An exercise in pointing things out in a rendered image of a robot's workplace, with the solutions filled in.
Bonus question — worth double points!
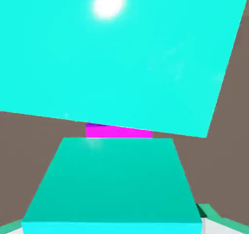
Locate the large cyan box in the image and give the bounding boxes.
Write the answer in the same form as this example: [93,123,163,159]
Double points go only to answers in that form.
[0,0,249,139]

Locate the small cyan cube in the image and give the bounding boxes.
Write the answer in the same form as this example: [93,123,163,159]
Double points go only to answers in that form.
[20,137,203,234]

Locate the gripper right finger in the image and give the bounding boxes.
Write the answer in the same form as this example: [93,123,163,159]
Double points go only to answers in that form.
[196,203,249,234]

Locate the small magenta cube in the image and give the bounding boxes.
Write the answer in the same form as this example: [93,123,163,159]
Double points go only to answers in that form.
[85,122,153,139]

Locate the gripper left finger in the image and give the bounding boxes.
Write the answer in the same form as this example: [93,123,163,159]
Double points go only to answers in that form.
[0,218,24,234]

